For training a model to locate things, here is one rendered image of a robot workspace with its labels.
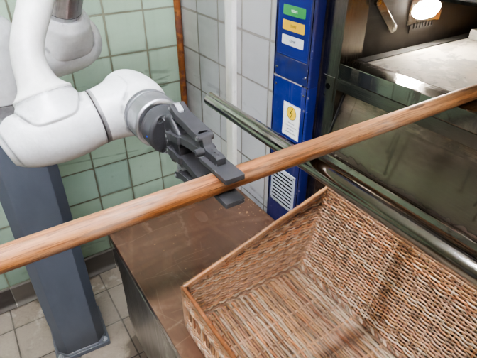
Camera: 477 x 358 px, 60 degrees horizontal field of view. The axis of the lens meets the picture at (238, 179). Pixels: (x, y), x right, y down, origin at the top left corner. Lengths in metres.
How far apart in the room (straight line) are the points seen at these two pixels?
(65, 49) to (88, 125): 0.56
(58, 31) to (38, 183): 0.44
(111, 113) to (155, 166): 1.25
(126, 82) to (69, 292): 1.03
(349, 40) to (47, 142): 0.73
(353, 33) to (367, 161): 0.31
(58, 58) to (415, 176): 0.99
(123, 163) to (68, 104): 1.19
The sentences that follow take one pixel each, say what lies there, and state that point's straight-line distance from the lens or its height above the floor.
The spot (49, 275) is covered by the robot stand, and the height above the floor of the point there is 0.45.
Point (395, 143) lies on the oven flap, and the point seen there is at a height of 1.04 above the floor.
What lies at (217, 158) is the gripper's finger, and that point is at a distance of 0.55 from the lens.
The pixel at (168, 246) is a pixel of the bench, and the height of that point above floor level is 0.58.
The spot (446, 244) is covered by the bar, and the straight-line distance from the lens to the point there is 0.55.
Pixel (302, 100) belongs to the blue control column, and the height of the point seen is 1.06.
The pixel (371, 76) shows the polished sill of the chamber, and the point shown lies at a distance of 1.04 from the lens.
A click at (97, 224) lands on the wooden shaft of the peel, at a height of 1.20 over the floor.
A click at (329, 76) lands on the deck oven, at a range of 1.13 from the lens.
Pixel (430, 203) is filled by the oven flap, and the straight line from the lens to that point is 1.00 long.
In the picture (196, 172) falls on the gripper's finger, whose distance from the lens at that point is 0.62.
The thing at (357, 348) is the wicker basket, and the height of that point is 0.59.
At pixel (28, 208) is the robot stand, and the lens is 1.42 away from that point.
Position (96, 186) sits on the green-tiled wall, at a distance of 1.95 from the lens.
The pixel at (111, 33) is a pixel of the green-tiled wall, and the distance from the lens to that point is 1.73.
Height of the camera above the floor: 1.50
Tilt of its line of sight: 33 degrees down
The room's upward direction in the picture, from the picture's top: straight up
